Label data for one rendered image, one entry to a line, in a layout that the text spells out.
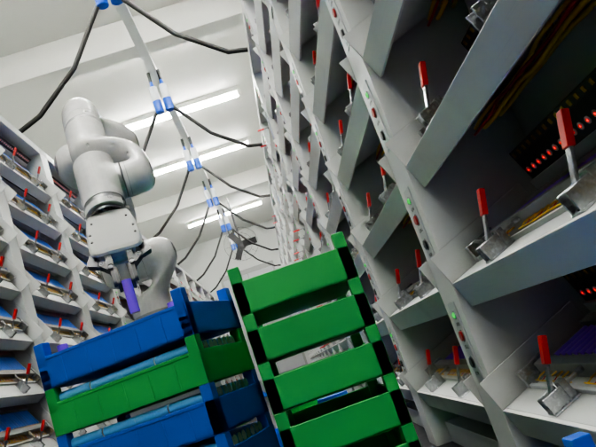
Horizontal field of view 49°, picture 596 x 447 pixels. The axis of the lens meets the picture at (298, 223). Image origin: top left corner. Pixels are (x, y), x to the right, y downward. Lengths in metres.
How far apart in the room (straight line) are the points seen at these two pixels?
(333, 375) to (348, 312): 0.10
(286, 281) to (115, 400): 0.34
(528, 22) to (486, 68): 0.10
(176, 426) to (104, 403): 0.14
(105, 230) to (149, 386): 0.34
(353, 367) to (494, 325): 0.23
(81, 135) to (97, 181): 0.20
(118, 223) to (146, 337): 0.29
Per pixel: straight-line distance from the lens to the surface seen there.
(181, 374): 1.09
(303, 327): 1.05
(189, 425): 1.09
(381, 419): 1.06
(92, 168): 1.40
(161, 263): 2.00
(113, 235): 1.29
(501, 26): 0.64
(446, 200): 1.05
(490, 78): 0.70
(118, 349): 1.14
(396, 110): 1.09
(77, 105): 1.69
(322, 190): 2.48
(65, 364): 1.20
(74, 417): 1.20
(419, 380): 1.72
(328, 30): 1.37
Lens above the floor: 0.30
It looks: 12 degrees up
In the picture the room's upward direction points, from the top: 19 degrees counter-clockwise
